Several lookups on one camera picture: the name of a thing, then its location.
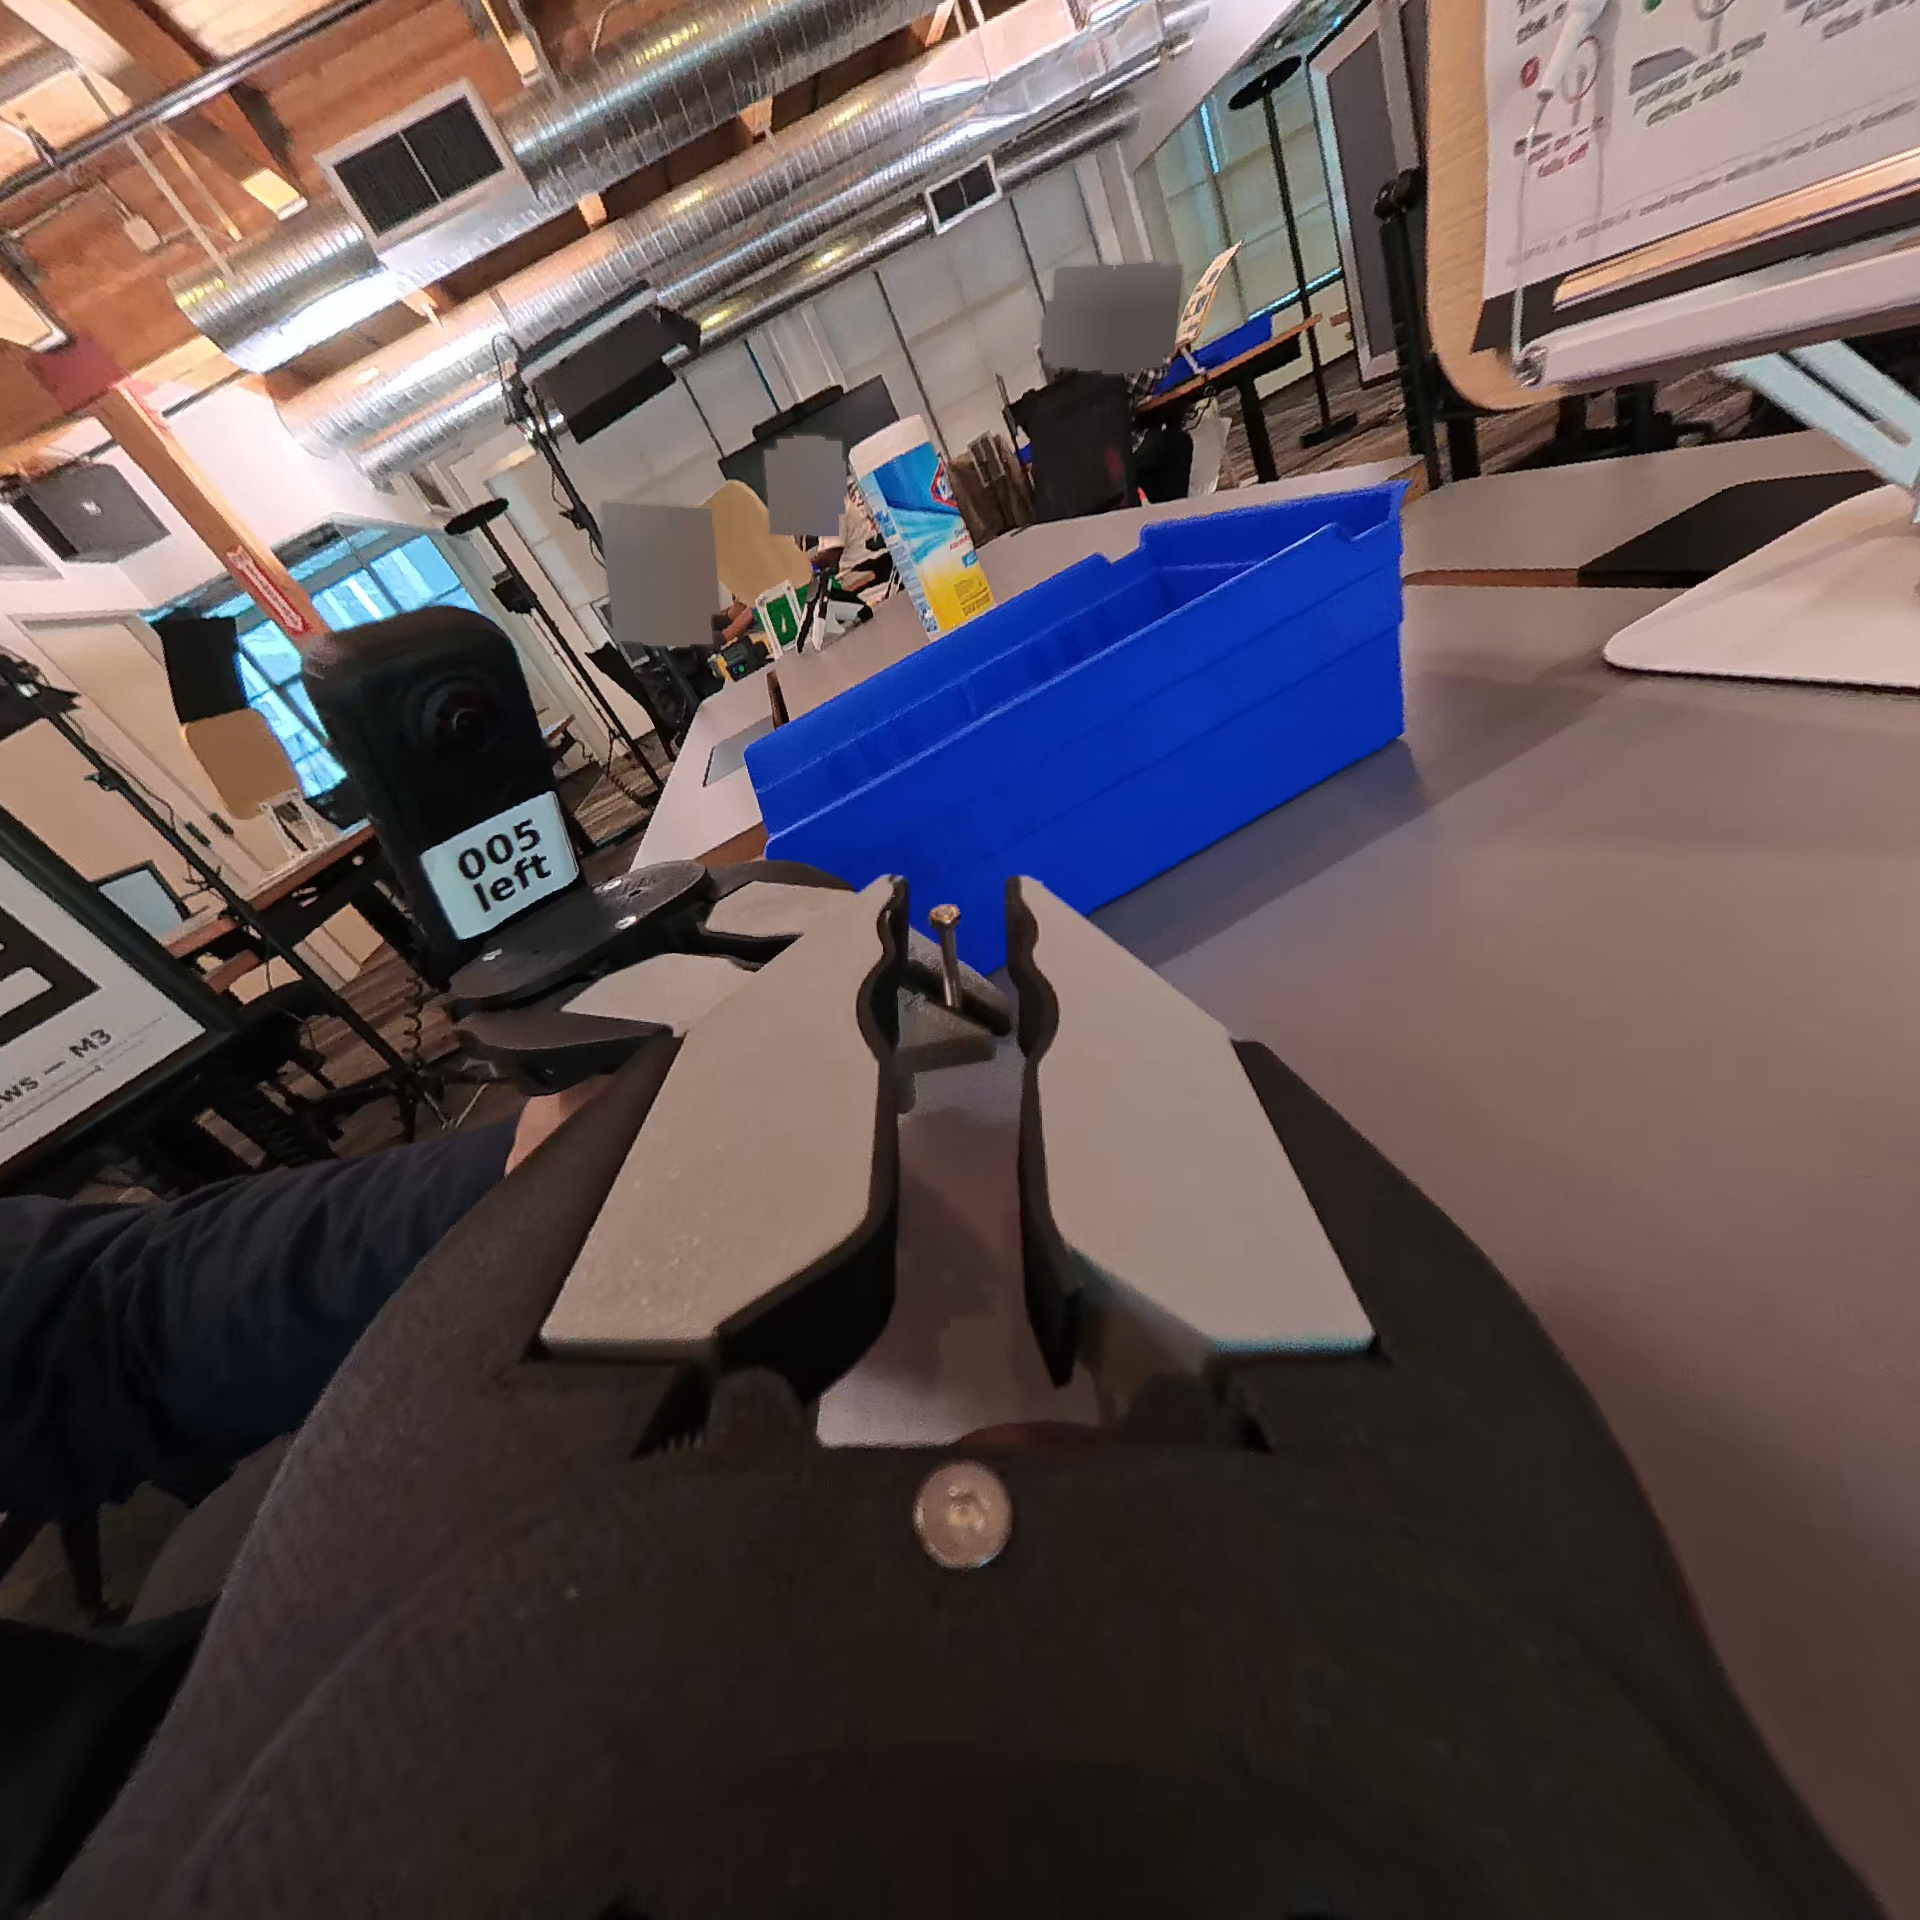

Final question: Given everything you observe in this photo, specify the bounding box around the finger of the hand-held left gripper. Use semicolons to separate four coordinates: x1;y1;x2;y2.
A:
563;953;995;1078
703;882;872;953

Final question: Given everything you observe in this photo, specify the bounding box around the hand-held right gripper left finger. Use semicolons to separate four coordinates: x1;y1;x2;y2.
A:
538;874;915;1389

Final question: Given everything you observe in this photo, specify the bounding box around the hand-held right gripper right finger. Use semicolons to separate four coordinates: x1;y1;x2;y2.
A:
1009;874;1377;1385

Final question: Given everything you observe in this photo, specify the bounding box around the blue plastic bin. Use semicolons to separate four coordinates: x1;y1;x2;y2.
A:
746;485;1412;978

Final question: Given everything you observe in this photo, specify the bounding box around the person's left forearm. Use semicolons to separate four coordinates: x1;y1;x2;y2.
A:
0;1118;519;1518

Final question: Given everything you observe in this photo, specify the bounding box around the brown-edged grey desk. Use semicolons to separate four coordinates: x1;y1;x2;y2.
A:
630;437;1920;872

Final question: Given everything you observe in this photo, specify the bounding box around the person's left hand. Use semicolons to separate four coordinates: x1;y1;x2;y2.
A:
508;1087;604;1176

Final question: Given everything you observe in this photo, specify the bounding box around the disinfecting wipes canister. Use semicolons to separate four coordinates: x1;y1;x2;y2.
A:
847;417;995;644

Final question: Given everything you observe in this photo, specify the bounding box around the black ceiling speaker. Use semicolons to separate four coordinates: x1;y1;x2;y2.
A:
8;463;172;565

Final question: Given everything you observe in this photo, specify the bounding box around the black studio light panel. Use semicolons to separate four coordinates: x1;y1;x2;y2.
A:
517;308;705;444

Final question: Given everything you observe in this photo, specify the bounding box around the black white marker poster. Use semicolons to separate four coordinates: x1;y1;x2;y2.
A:
0;811;243;1172

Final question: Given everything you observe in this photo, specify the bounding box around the black monitor screen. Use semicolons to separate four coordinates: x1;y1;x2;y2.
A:
721;379;903;490

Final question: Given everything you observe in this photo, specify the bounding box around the large white air vent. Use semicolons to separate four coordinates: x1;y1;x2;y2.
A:
316;83;527;250

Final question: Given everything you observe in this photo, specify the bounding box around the blue plastic tray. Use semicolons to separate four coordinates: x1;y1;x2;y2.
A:
1185;308;1324;369

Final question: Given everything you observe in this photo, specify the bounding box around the white document stand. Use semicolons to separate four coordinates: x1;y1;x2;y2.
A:
1508;0;1920;692

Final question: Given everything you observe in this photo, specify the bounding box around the black rectangular pad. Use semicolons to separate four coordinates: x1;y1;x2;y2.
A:
1575;477;1884;590

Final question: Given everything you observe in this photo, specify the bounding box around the silver-framed dark panel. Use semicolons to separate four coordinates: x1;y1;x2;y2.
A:
1312;0;1443;392

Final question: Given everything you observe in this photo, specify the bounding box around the printed instruction sheet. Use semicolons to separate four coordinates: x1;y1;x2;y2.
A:
1485;0;1920;310

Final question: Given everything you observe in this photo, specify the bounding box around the silver ventilation duct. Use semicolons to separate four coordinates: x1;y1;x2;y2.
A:
277;106;1143;483
173;0;1143;377

